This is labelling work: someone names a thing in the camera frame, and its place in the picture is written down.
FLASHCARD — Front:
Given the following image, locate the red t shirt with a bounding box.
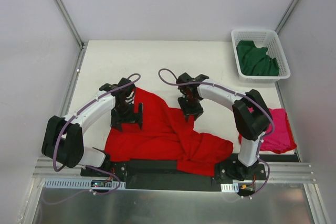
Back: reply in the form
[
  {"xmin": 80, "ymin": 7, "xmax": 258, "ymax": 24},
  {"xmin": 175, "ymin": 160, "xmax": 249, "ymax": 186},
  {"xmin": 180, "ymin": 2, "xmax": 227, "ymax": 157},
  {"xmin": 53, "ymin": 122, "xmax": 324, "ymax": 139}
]
[
  {"xmin": 104, "ymin": 89, "xmax": 234, "ymax": 176},
  {"xmin": 233, "ymin": 107, "xmax": 297, "ymax": 159}
]

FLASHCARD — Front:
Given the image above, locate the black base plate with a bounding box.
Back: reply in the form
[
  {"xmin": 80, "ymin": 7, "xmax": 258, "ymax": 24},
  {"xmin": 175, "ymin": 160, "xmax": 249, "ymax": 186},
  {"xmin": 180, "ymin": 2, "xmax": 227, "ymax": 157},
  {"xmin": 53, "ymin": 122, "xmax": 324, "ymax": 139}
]
[{"xmin": 80, "ymin": 151, "xmax": 267, "ymax": 190}]

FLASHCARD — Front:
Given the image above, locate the aluminium rail frame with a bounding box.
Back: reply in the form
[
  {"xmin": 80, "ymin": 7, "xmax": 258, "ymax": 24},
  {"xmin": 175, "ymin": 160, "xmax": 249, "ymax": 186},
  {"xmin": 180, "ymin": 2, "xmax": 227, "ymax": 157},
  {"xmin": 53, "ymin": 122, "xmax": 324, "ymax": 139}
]
[{"xmin": 32, "ymin": 40, "xmax": 329, "ymax": 223}]

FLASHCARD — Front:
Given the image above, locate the folded red t shirt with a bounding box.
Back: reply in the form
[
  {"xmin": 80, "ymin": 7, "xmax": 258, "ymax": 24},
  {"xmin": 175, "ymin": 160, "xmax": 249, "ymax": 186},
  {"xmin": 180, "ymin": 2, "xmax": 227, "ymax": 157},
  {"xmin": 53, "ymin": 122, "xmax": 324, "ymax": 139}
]
[{"xmin": 233, "ymin": 107, "xmax": 297, "ymax": 159}]

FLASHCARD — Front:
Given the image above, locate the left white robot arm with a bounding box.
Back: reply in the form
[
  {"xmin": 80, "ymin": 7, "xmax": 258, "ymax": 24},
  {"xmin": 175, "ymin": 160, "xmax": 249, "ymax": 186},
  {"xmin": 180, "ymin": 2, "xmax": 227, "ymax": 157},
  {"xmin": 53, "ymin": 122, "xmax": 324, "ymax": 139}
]
[{"xmin": 41, "ymin": 78, "xmax": 143, "ymax": 176}]

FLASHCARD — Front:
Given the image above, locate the right white cable duct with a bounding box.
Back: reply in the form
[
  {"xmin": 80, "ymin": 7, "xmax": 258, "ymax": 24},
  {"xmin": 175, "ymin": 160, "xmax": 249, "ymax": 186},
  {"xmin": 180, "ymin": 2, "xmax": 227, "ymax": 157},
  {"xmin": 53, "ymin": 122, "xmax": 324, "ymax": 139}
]
[{"xmin": 220, "ymin": 183, "xmax": 239, "ymax": 193}]

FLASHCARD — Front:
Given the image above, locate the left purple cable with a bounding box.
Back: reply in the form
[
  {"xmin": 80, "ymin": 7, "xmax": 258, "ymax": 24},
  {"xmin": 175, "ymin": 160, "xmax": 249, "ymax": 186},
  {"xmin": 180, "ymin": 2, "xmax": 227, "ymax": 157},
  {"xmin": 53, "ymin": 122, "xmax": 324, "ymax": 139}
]
[{"xmin": 41, "ymin": 73, "xmax": 141, "ymax": 205}]

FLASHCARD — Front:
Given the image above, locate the purple cable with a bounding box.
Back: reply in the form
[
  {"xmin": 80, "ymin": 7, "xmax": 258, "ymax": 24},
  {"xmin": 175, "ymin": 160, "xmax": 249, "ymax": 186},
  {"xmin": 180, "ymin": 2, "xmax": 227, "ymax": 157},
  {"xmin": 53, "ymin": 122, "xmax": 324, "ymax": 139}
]
[
  {"xmin": 157, "ymin": 68, "xmax": 275, "ymax": 201},
  {"xmin": 41, "ymin": 73, "xmax": 141, "ymax": 205}
]

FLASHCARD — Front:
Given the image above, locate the green t shirt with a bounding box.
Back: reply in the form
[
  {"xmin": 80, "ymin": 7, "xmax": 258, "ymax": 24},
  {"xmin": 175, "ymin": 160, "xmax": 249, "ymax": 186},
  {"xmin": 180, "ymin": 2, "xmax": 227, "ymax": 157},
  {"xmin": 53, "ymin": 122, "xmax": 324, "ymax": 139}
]
[{"xmin": 236, "ymin": 40, "xmax": 280, "ymax": 77}]

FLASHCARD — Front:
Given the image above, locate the white cable duct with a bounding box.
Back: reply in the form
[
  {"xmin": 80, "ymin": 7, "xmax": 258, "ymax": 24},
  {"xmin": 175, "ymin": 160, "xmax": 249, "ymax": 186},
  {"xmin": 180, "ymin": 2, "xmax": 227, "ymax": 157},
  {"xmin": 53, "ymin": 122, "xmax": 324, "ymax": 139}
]
[
  {"xmin": 44, "ymin": 178, "xmax": 125, "ymax": 190},
  {"xmin": 220, "ymin": 183, "xmax": 239, "ymax": 193}
]

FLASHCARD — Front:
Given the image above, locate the white plastic basket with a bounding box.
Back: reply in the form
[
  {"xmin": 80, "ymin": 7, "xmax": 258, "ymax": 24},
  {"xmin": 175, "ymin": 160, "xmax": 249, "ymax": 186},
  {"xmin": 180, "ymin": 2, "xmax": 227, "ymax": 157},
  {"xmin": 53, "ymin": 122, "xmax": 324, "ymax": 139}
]
[{"xmin": 231, "ymin": 29, "xmax": 291, "ymax": 83}]

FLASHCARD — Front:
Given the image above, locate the left white cable duct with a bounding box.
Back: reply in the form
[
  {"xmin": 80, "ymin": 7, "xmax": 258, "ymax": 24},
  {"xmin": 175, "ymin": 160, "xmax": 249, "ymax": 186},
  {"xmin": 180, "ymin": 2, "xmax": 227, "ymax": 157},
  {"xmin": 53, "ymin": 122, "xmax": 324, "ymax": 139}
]
[{"xmin": 44, "ymin": 178, "xmax": 125, "ymax": 190}]

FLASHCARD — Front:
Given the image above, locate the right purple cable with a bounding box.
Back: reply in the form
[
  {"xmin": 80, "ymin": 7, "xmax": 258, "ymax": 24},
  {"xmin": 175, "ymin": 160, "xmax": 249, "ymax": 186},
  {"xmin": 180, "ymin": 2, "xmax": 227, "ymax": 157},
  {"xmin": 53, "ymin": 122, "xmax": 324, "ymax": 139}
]
[{"xmin": 157, "ymin": 68, "xmax": 275, "ymax": 201}]

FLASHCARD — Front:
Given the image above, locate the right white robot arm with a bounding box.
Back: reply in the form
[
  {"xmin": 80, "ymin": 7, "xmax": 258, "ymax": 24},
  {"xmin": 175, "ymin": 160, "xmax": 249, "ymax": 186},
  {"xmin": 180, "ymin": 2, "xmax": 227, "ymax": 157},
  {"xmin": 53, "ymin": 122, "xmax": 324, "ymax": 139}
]
[{"xmin": 176, "ymin": 72, "xmax": 272, "ymax": 181}]

